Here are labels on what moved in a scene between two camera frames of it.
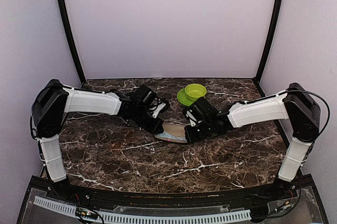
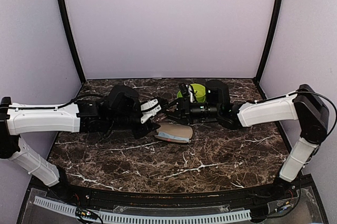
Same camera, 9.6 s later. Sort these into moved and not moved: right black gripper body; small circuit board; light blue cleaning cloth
Moved: right black gripper body
Not moved: small circuit board; light blue cleaning cloth
